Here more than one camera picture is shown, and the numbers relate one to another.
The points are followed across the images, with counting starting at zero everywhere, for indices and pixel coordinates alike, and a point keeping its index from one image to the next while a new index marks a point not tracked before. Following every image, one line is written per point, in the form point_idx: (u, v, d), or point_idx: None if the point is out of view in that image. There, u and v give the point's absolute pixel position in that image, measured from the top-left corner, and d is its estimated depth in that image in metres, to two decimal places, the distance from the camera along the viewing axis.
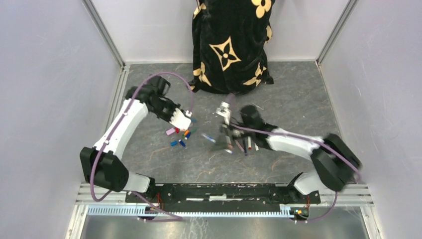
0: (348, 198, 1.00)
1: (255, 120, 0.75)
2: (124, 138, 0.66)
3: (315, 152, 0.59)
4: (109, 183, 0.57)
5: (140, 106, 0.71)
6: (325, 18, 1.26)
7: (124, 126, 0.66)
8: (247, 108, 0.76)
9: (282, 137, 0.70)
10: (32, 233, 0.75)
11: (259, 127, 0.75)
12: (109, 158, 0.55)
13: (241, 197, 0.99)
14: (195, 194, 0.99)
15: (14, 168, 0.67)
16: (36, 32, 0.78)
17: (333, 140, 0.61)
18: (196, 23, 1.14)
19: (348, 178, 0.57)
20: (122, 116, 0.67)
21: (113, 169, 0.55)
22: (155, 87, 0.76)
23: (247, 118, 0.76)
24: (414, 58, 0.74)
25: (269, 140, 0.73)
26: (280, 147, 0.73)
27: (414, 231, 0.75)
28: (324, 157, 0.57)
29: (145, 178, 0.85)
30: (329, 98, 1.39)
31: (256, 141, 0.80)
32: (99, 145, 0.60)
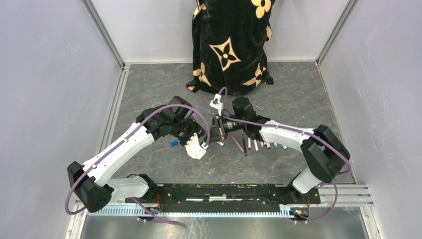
0: (348, 198, 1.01)
1: (247, 112, 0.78)
2: (116, 164, 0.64)
3: (305, 142, 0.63)
4: (86, 204, 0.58)
5: (145, 135, 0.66)
6: (325, 18, 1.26)
7: (119, 153, 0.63)
8: (239, 100, 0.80)
9: (274, 129, 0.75)
10: (32, 232, 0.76)
11: (251, 119, 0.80)
12: (88, 185, 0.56)
13: (241, 197, 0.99)
14: (195, 195, 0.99)
15: (14, 168, 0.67)
16: (36, 32, 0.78)
17: (324, 131, 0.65)
18: (195, 23, 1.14)
19: (336, 167, 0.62)
20: (121, 141, 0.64)
21: (90, 192, 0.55)
22: (172, 116, 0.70)
23: (239, 109, 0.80)
24: (413, 58, 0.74)
25: (262, 132, 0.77)
26: (272, 139, 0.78)
27: (414, 231, 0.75)
28: (315, 148, 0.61)
29: (144, 185, 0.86)
30: (329, 98, 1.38)
31: (248, 133, 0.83)
32: (87, 166, 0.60)
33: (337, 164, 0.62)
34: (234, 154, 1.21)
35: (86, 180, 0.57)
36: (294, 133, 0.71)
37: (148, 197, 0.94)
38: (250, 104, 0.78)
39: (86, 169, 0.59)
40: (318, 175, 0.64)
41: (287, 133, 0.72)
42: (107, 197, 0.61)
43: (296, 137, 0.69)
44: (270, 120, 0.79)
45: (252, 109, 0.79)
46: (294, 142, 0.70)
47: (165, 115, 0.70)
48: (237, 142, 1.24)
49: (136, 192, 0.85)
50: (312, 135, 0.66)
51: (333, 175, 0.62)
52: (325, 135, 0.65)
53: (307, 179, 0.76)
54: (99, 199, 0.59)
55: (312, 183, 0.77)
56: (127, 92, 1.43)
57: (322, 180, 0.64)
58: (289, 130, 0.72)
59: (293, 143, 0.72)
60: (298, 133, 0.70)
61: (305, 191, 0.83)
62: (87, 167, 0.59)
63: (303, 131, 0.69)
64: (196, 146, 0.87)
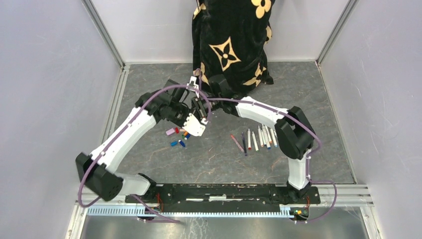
0: (347, 198, 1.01)
1: (222, 89, 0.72)
2: (124, 150, 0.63)
3: (278, 122, 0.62)
4: (99, 193, 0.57)
5: (147, 119, 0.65)
6: (325, 18, 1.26)
7: (125, 138, 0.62)
8: (214, 76, 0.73)
9: (252, 107, 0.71)
10: (32, 232, 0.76)
11: (226, 94, 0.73)
12: (100, 173, 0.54)
13: (241, 197, 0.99)
14: (195, 195, 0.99)
15: (14, 168, 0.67)
16: (37, 33, 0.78)
17: (297, 112, 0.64)
18: (196, 23, 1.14)
19: (303, 144, 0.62)
20: (125, 127, 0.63)
21: (104, 180, 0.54)
22: (169, 98, 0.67)
23: (214, 85, 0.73)
24: (413, 58, 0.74)
25: (239, 109, 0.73)
26: (249, 116, 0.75)
27: (414, 231, 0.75)
28: (286, 126, 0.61)
29: (146, 182, 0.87)
30: (329, 98, 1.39)
31: (224, 108, 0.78)
32: (96, 154, 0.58)
33: (305, 140, 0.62)
34: (233, 154, 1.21)
35: (98, 168, 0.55)
36: (268, 111, 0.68)
37: (148, 196, 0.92)
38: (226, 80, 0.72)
39: (95, 157, 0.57)
40: (287, 152, 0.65)
41: (263, 112, 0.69)
42: (120, 184, 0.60)
43: (270, 116, 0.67)
44: (246, 94, 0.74)
45: (227, 85, 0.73)
46: (267, 120, 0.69)
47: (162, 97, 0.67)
48: (237, 142, 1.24)
49: (139, 190, 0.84)
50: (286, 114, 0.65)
51: (299, 152, 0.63)
52: (297, 115, 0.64)
53: (293, 169, 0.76)
54: (112, 186, 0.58)
55: (297, 174, 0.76)
56: (127, 92, 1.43)
57: (289, 156, 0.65)
58: (264, 109, 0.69)
59: (267, 121, 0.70)
60: (273, 112, 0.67)
61: (300, 186, 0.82)
62: (95, 155, 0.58)
63: (278, 110, 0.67)
64: (195, 124, 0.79)
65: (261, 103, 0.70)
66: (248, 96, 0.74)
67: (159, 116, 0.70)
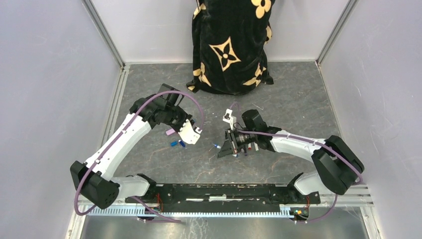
0: (349, 198, 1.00)
1: (256, 122, 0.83)
2: (120, 156, 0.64)
3: (316, 153, 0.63)
4: (95, 201, 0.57)
5: (142, 123, 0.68)
6: (325, 18, 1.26)
7: (120, 144, 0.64)
8: (249, 111, 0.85)
9: (285, 139, 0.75)
10: (32, 232, 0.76)
11: (261, 129, 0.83)
12: (96, 179, 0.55)
13: (241, 197, 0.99)
14: (195, 195, 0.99)
15: (14, 168, 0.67)
16: (36, 33, 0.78)
17: (336, 142, 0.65)
18: (196, 23, 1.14)
19: (349, 179, 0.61)
20: (120, 133, 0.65)
21: (99, 187, 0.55)
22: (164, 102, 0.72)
23: (248, 120, 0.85)
24: (414, 59, 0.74)
25: (273, 142, 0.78)
26: (283, 149, 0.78)
27: (413, 231, 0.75)
28: (326, 158, 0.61)
29: (145, 182, 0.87)
30: (329, 98, 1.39)
31: (260, 143, 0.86)
32: (90, 162, 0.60)
33: (350, 175, 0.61)
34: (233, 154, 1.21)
35: (93, 176, 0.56)
36: (305, 143, 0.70)
37: (148, 197, 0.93)
38: (259, 115, 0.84)
39: (90, 165, 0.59)
40: (331, 186, 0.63)
41: (297, 143, 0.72)
42: (116, 191, 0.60)
43: (308, 148, 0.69)
44: (281, 129, 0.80)
45: (260, 119, 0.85)
46: (305, 152, 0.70)
47: (158, 103, 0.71)
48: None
49: (139, 192, 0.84)
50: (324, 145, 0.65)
51: (346, 187, 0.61)
52: (337, 146, 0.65)
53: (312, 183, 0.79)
54: (108, 194, 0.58)
55: (316, 188, 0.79)
56: (127, 93, 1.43)
57: (335, 191, 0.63)
58: (301, 140, 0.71)
59: (306, 153, 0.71)
60: (309, 143, 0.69)
61: (305, 192, 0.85)
62: (90, 163, 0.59)
63: (314, 141, 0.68)
64: (189, 132, 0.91)
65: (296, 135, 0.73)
66: (283, 131, 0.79)
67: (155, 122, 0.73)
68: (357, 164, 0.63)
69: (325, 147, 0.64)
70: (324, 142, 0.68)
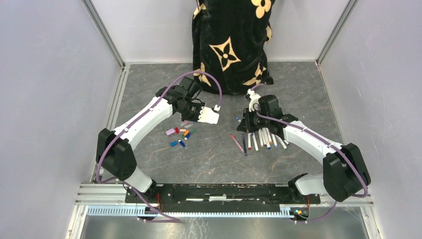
0: (349, 199, 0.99)
1: (270, 107, 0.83)
2: (144, 131, 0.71)
3: (329, 156, 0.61)
4: (115, 171, 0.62)
5: (167, 105, 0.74)
6: (325, 18, 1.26)
7: (146, 120, 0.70)
8: (265, 96, 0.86)
9: (299, 132, 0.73)
10: (32, 232, 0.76)
11: (275, 114, 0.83)
12: (123, 145, 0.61)
13: (241, 197, 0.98)
14: (195, 195, 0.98)
15: (14, 167, 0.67)
16: (36, 33, 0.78)
17: (352, 150, 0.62)
18: (196, 23, 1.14)
19: (351, 188, 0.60)
20: (147, 110, 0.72)
21: (123, 155, 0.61)
22: (185, 91, 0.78)
23: (264, 104, 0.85)
24: (414, 58, 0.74)
25: (285, 130, 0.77)
26: (293, 140, 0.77)
27: (414, 231, 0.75)
28: (338, 164, 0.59)
29: (149, 179, 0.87)
30: (329, 98, 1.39)
31: (271, 129, 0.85)
32: (118, 131, 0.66)
33: (354, 185, 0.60)
34: (234, 154, 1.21)
35: (120, 143, 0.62)
36: (320, 142, 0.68)
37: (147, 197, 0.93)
38: (275, 99, 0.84)
39: (118, 132, 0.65)
40: (331, 190, 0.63)
41: (312, 140, 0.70)
42: (133, 165, 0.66)
43: (321, 148, 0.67)
44: (297, 119, 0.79)
45: (275, 104, 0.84)
46: (316, 151, 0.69)
47: (178, 92, 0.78)
48: (237, 142, 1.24)
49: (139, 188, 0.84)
50: (338, 150, 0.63)
51: (347, 195, 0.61)
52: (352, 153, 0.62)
53: (314, 184, 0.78)
54: (127, 165, 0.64)
55: (314, 190, 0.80)
56: (127, 93, 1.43)
57: (334, 197, 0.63)
58: (316, 138, 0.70)
59: (315, 151, 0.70)
60: (324, 144, 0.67)
61: (305, 192, 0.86)
62: (119, 131, 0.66)
63: (331, 144, 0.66)
64: (209, 113, 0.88)
65: (312, 131, 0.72)
66: (298, 122, 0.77)
67: (176, 109, 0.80)
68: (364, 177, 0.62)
69: (339, 153, 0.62)
70: (340, 146, 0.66)
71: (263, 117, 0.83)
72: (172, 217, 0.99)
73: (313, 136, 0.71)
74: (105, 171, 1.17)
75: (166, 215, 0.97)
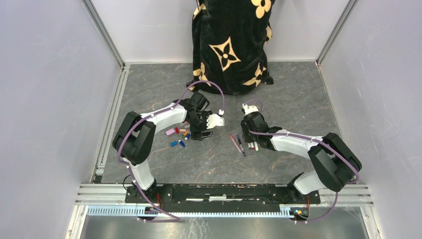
0: (349, 199, 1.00)
1: (256, 122, 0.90)
2: (161, 124, 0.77)
3: (313, 149, 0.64)
4: (133, 151, 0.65)
5: (183, 110, 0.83)
6: (325, 18, 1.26)
7: (166, 115, 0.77)
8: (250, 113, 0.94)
9: (284, 138, 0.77)
10: (33, 232, 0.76)
11: (262, 129, 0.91)
12: (149, 126, 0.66)
13: (241, 197, 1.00)
14: (195, 195, 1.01)
15: (14, 167, 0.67)
16: (36, 33, 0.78)
17: (333, 139, 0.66)
18: (196, 23, 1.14)
19: (344, 176, 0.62)
20: (169, 107, 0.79)
21: (145, 135, 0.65)
22: (195, 104, 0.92)
23: (250, 121, 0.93)
24: (414, 58, 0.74)
25: (272, 140, 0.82)
26: (283, 147, 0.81)
27: (414, 231, 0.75)
28: (322, 154, 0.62)
29: (153, 179, 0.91)
30: (329, 98, 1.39)
31: (261, 142, 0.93)
32: (145, 115, 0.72)
33: (346, 171, 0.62)
34: (234, 154, 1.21)
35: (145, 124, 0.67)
36: (304, 140, 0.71)
37: (148, 197, 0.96)
38: (259, 115, 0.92)
39: (144, 116, 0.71)
40: (327, 182, 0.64)
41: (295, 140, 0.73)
42: (148, 151, 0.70)
43: (304, 144, 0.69)
44: (280, 129, 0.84)
45: (261, 120, 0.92)
46: (302, 149, 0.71)
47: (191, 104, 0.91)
48: (236, 144, 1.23)
49: (142, 183, 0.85)
50: (321, 141, 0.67)
51: (342, 184, 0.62)
52: (334, 142, 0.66)
53: (310, 183, 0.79)
54: (144, 149, 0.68)
55: (315, 187, 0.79)
56: (127, 93, 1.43)
57: (332, 188, 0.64)
58: (298, 138, 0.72)
59: (303, 150, 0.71)
60: (307, 140, 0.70)
61: (306, 191, 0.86)
62: (145, 115, 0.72)
63: (312, 138, 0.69)
64: (216, 119, 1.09)
65: (294, 133, 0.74)
66: (283, 129, 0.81)
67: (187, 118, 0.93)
68: (353, 161, 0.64)
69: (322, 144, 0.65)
70: (321, 138, 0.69)
71: (252, 133, 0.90)
72: (177, 217, 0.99)
73: (296, 137, 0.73)
74: (105, 171, 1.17)
75: (170, 214, 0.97)
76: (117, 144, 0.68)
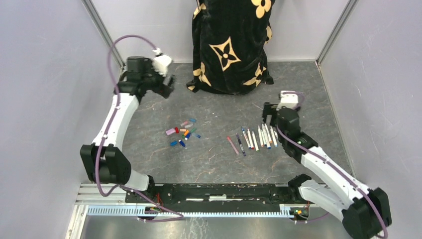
0: None
1: (291, 126, 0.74)
2: (121, 131, 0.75)
3: (355, 204, 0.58)
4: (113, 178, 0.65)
5: (130, 98, 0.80)
6: (325, 19, 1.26)
7: (118, 119, 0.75)
8: (285, 112, 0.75)
9: (321, 163, 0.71)
10: (33, 232, 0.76)
11: (293, 135, 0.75)
12: (110, 152, 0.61)
13: (241, 197, 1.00)
14: (195, 195, 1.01)
15: (14, 166, 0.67)
16: (37, 32, 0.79)
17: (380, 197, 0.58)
18: (196, 23, 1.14)
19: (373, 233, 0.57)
20: (115, 110, 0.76)
21: (113, 160, 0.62)
22: (137, 74, 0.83)
23: (283, 121, 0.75)
24: (414, 58, 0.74)
25: (305, 157, 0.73)
26: (311, 167, 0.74)
27: (414, 231, 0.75)
28: (365, 211, 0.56)
29: (146, 176, 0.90)
30: (329, 98, 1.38)
31: (287, 150, 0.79)
32: (98, 141, 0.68)
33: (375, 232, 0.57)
34: (234, 154, 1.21)
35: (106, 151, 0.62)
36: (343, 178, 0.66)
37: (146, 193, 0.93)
38: (297, 119, 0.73)
39: (98, 143, 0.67)
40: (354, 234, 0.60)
41: (335, 177, 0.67)
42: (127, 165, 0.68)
43: (346, 189, 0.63)
44: (315, 145, 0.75)
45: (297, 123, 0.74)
46: (339, 189, 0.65)
47: (134, 78, 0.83)
48: (232, 146, 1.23)
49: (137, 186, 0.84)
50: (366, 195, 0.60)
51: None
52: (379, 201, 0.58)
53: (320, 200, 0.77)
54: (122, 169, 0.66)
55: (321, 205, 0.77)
56: None
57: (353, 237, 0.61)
58: (340, 175, 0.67)
59: (337, 189, 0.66)
60: (351, 185, 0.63)
61: (306, 198, 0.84)
62: (98, 141, 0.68)
63: (358, 186, 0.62)
64: (160, 59, 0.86)
65: (335, 166, 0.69)
66: (319, 149, 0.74)
67: (141, 96, 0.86)
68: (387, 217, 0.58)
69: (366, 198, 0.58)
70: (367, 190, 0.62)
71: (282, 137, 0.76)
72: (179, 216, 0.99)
73: (336, 170, 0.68)
74: None
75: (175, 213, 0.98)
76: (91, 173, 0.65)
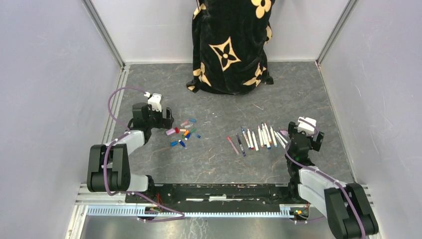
0: None
1: (301, 151, 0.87)
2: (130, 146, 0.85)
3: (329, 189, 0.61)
4: (117, 180, 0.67)
5: (139, 133, 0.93)
6: (325, 19, 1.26)
7: (128, 137, 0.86)
8: (299, 139, 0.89)
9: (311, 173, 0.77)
10: (33, 232, 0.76)
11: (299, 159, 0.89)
12: (118, 148, 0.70)
13: (241, 197, 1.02)
14: (195, 195, 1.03)
15: (14, 166, 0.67)
16: (37, 33, 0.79)
17: (356, 189, 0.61)
18: (196, 23, 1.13)
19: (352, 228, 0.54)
20: (126, 134, 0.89)
21: (119, 156, 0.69)
22: (143, 120, 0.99)
23: (295, 145, 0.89)
24: (414, 58, 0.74)
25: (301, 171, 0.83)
26: (307, 181, 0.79)
27: (413, 231, 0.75)
28: (337, 196, 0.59)
29: (144, 177, 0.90)
30: (329, 98, 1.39)
31: (290, 170, 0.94)
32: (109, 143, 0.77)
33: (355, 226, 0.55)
34: (234, 154, 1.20)
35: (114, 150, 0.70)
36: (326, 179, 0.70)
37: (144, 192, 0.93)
38: (307, 148, 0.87)
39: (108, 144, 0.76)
40: (334, 230, 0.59)
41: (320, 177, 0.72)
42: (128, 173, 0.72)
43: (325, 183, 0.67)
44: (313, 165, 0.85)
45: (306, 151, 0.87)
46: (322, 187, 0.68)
47: (141, 124, 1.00)
48: (232, 146, 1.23)
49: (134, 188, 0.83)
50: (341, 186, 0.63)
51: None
52: (356, 193, 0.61)
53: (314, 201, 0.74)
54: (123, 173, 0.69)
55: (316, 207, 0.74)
56: (126, 92, 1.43)
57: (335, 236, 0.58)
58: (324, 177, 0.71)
59: (321, 189, 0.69)
60: (329, 180, 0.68)
61: (303, 195, 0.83)
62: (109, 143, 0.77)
63: (334, 180, 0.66)
64: (154, 98, 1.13)
65: (323, 173, 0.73)
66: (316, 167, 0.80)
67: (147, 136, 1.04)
68: (370, 222, 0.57)
69: (341, 189, 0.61)
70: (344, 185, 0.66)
71: (288, 157, 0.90)
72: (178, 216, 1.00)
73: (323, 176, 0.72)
74: None
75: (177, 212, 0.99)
76: (92, 178, 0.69)
